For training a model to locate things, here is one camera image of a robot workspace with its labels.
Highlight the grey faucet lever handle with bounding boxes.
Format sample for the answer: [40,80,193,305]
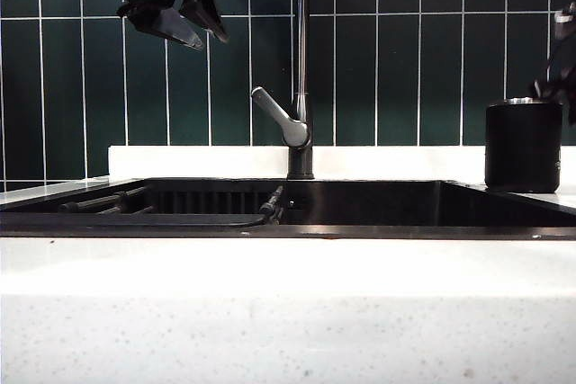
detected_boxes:
[250,85,311,149]

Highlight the black steel-rimmed mug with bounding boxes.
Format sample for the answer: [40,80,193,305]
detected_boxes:
[484,96,564,194]

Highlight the dark metal kitchen faucet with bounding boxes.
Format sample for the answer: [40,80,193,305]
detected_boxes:
[286,0,316,181]

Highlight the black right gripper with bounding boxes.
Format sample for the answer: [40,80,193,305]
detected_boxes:
[534,0,576,123]

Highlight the black undermount kitchen sink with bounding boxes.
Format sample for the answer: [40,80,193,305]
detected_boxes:
[0,176,576,239]

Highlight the black roll-up drying rack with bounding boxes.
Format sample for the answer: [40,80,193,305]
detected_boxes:
[58,184,284,228]

